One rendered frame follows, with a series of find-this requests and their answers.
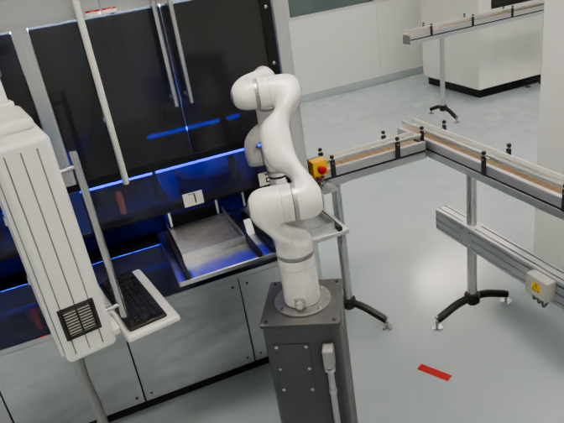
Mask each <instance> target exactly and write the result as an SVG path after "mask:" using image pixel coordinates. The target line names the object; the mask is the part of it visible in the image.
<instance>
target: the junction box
mask: <svg viewBox="0 0 564 423"><path fill-rule="evenodd" d="M525 290H527V291H528V292H530V293H531V294H532V295H534V296H536V297H537V298H539V299H540V300H542V301H544V302H545V303H548V302H550V301H553V300H554V299H555V298H556V281H555V280H553V279H551V278H549V277H548V276H546V275H544V274H543V273H541V272H540V271H538V270H536V269H533V270H531V271H529V272H526V278H525Z"/></svg>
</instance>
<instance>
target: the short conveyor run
mask: <svg viewBox="0 0 564 423"><path fill-rule="evenodd" d="M381 133H382V134H383V135H381V140H378V141H374V142H372V143H368V144H363V145H359V146H357V147H353V148H350V149H344V150H342V151H338V152H336V153H332V154H327V155H323V152H322V148H318V151H319V152H320V153H318V156H319V155H320V156H321V157H323V158H324V159H326V162H327V168H328V174H327V175H324V176H325V179H326V180H329V181H330V182H331V183H333V184H334V185H338V184H341V183H343V182H347V181H350V180H355V179H357V178H361V177H364V176H367V175H371V174H375V173H378V172H381V171H384V170H389V169H392V168H395V167H398V166H401V165H406V164H409V163H412V162H415V161H418V160H421V159H426V142H425V141H420V140H418V139H417V138H420V133H419V134H416V135H414V131H411V132H408V133H402V134H399V135H396V136H393V137H389V138H386V135H385V131H384V130H382V131H381ZM411 135H413V136H411ZM407 136H409V137H407ZM405 137H406V138H405ZM393 140H394V141H393ZM390 141H391V142H390ZM386 142H388V143H386ZM378 144H379V145H378ZM374 145H377V146H374ZM372 146H373V147H372ZM369 147H370V148H369ZM365 148H367V149H365ZM360 149H361V150H360ZM357 150H358V151H357ZM353 151H356V152H353ZM350 152H352V153H350ZM348 153H349V154H348ZM342 154H343V155H342ZM338 155H341V156H338ZM336 156H337V157H336ZM334 157H335V158H334ZM329 158H330V159H329Z"/></svg>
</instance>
